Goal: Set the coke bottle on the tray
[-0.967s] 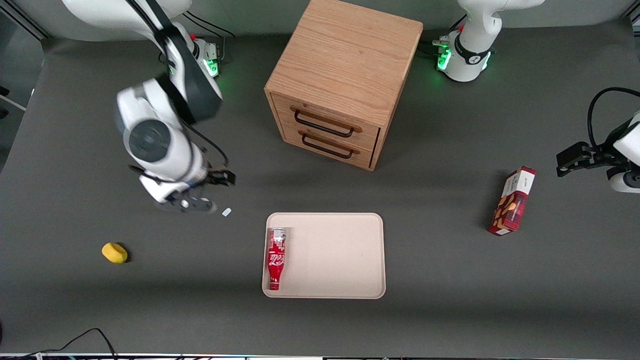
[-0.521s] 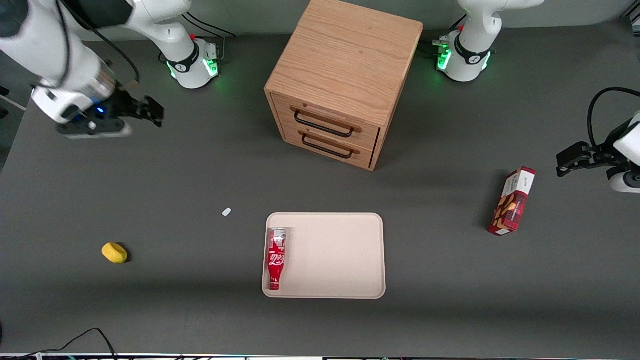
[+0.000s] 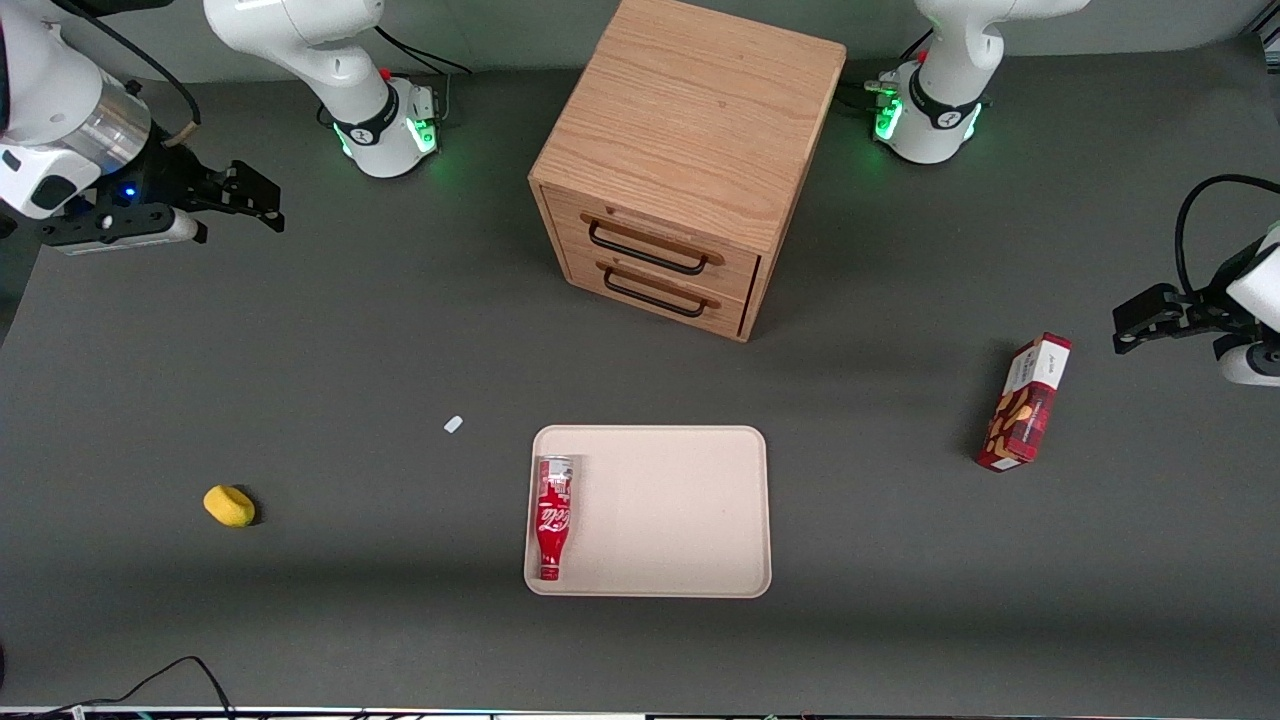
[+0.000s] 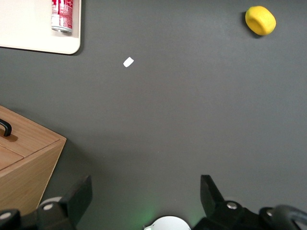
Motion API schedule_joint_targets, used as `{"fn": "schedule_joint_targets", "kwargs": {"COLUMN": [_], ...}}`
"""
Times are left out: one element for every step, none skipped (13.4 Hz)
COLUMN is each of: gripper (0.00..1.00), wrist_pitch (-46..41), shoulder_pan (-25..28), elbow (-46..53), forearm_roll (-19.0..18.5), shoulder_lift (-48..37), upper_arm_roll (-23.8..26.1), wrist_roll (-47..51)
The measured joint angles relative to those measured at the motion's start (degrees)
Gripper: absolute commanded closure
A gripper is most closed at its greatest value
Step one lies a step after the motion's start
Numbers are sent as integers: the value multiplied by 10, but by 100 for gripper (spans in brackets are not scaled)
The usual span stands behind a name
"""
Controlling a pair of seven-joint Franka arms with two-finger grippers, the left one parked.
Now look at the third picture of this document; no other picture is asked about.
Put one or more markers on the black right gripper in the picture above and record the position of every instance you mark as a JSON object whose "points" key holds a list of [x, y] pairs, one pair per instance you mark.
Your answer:
{"points": [[168, 172]]}

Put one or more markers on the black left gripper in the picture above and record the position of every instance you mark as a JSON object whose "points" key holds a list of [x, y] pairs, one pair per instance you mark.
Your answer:
{"points": [[1203, 300]]}

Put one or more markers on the red coke bottle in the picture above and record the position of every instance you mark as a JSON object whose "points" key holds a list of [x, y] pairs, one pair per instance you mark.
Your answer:
{"points": [[553, 515]]}

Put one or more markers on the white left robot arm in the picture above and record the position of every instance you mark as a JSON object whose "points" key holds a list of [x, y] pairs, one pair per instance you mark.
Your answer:
{"points": [[940, 100]]}

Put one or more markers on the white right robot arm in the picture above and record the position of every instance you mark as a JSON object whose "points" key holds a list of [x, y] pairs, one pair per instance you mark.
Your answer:
{"points": [[300, 40]]}

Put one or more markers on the cream rectangular tray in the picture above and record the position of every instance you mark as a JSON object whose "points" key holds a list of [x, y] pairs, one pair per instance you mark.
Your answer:
{"points": [[680, 510]]}

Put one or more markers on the red plaid shortbread box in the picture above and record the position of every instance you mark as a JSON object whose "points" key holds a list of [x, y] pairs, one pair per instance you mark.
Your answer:
{"points": [[1025, 410]]}

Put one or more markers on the yellow lemon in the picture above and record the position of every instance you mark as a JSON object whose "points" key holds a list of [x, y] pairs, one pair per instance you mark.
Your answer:
{"points": [[229, 506]]}

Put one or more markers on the wooden drawer front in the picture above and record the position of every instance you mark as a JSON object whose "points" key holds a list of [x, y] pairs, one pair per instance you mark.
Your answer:
{"points": [[585, 268], [570, 215]]}

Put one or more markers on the wooden two-drawer cabinet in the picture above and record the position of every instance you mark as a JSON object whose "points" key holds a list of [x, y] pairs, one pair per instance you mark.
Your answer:
{"points": [[690, 110]]}

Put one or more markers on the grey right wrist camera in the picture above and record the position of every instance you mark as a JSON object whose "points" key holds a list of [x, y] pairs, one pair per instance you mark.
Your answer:
{"points": [[140, 228]]}

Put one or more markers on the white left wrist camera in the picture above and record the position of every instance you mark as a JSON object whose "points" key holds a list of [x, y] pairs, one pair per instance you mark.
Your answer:
{"points": [[1250, 365]]}

